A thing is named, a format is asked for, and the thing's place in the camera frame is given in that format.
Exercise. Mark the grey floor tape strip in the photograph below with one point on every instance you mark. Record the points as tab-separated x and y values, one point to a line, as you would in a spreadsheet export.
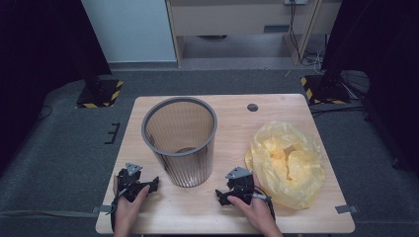
49	214

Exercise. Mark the light wooden desk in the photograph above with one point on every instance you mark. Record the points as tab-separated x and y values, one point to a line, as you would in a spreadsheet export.
230	18

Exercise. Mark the black curtain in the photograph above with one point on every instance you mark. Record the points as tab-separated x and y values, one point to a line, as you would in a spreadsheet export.
39	65
385	65

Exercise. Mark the person's right hand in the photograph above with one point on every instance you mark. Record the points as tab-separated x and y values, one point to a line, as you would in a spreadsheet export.
257	214

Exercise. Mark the round grey table grommet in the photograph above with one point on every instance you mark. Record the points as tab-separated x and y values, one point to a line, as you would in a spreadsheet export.
252	107

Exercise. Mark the yellow plastic trash bag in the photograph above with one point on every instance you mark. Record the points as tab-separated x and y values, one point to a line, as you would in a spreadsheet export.
290	164

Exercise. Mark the person's left hand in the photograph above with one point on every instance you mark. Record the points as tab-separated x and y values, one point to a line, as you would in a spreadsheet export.
126	214

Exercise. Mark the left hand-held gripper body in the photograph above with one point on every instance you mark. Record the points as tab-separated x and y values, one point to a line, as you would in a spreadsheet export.
128	182

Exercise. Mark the grey ribbed trash bin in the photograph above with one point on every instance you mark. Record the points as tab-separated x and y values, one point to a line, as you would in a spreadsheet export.
184	148

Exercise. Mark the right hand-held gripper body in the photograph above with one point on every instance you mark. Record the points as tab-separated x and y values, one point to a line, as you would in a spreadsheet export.
242	186

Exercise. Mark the black stand base striped edge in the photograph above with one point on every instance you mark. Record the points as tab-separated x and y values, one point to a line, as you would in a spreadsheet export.
324	90
99	94

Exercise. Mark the white cabinet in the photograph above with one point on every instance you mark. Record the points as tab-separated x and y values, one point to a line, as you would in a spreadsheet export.
131	29

